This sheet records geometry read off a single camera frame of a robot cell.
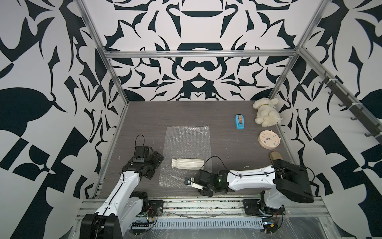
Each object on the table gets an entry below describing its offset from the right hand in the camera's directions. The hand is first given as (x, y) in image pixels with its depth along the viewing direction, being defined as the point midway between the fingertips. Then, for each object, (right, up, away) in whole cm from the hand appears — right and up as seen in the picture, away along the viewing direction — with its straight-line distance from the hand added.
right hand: (198, 182), depth 82 cm
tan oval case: (+46, +13, +7) cm, 48 cm away
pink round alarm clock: (+46, +21, +14) cm, 52 cm away
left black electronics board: (-29, -17, -9) cm, 35 cm away
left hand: (-22, +11, +4) cm, 25 cm away
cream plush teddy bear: (+47, +37, +19) cm, 62 cm away
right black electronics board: (+33, -16, -12) cm, 38 cm away
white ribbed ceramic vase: (-5, +9, +2) cm, 11 cm away
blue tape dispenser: (+30, +32, +23) cm, 50 cm away
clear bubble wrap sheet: (-9, +19, +15) cm, 26 cm away
